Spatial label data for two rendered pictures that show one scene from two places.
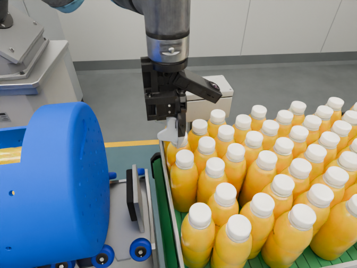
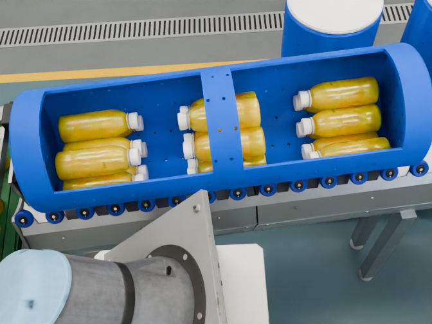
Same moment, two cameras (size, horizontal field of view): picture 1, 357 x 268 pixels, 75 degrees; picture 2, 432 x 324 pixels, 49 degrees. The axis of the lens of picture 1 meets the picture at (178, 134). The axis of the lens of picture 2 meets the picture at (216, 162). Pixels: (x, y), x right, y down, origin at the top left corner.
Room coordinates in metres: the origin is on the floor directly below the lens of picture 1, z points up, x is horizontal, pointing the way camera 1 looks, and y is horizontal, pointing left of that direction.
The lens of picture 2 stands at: (0.85, 0.67, 2.00)
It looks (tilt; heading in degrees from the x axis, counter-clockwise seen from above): 59 degrees down; 189
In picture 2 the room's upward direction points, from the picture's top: 6 degrees counter-clockwise
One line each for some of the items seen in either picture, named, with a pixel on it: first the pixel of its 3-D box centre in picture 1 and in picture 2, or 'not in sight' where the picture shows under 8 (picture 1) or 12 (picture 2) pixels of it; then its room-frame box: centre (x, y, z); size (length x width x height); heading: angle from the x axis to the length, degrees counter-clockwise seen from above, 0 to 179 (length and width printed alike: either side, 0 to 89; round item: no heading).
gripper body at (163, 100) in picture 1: (165, 86); not in sight; (0.41, 0.03, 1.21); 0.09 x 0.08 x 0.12; 100
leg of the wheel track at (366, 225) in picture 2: not in sight; (371, 213); (0.05, 1.12, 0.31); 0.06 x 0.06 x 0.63; 10
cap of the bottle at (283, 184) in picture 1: (282, 184); not in sight; (0.28, -0.21, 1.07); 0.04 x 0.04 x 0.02
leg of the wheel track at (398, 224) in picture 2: not in sight; (382, 247); (0.18, 1.14, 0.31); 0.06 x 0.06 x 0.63; 10
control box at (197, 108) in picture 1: (195, 99); not in sight; (0.62, -0.05, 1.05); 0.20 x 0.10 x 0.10; 100
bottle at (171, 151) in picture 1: (179, 162); not in sight; (0.42, 0.00, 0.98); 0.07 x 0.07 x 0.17
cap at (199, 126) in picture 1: (199, 126); not in sight; (0.46, -0.05, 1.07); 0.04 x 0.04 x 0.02
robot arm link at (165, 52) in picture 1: (168, 47); not in sight; (0.41, 0.02, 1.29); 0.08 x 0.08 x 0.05
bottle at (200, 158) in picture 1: (203, 169); not in sight; (0.39, -0.07, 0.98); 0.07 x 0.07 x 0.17
